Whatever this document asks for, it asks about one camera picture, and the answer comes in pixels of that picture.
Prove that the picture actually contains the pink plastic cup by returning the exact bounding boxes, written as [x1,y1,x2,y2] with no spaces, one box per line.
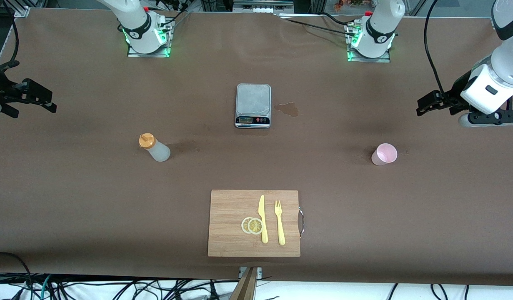
[371,143,398,166]

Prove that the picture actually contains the translucent sauce bottle orange cap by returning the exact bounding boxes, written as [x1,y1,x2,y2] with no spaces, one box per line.
[138,133,171,163]

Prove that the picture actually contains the orange toy food items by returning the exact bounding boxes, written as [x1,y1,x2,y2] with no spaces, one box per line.
[333,0,367,11]

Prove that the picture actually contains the brown table cover sheet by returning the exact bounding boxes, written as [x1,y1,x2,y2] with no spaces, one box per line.
[0,7,513,286]

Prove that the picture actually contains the brown liquid puddle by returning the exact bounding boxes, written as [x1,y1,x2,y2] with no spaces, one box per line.
[274,102,299,118]

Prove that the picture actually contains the silver digital kitchen scale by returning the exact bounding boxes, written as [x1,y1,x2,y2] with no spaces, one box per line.
[235,83,272,129]

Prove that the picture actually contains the yellow plastic fork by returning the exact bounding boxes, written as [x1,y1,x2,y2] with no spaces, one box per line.
[274,200,286,246]

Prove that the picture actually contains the yellow plastic knife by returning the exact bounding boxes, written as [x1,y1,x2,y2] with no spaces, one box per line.
[258,195,269,244]

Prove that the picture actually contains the wooden cutting board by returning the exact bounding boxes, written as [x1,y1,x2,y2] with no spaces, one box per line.
[207,190,305,258]

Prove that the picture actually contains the wooden beam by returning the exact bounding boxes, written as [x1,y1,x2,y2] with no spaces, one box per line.
[229,267,259,300]

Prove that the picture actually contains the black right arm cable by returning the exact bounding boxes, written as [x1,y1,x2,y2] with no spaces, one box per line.
[1,0,20,69]

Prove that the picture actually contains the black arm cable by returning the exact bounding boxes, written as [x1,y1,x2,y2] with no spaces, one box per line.
[424,0,448,98]
[1,0,20,69]

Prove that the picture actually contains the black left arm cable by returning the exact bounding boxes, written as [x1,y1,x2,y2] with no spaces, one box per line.
[424,0,448,98]

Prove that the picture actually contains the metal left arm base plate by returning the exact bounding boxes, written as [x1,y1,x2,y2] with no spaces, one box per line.
[347,21,391,63]

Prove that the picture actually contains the black table cable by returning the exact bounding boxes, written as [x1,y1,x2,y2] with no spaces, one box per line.
[319,12,358,28]
[280,17,357,36]

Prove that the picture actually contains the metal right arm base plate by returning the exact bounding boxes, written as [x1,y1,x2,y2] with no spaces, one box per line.
[127,19,173,58]

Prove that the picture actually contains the black floor cable loop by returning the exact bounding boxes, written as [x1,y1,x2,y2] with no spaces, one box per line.
[0,252,34,300]

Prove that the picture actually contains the grey table cable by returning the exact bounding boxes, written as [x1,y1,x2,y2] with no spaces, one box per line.
[158,8,194,32]

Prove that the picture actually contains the teal floor cable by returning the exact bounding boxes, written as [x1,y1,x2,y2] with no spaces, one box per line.
[29,274,53,300]

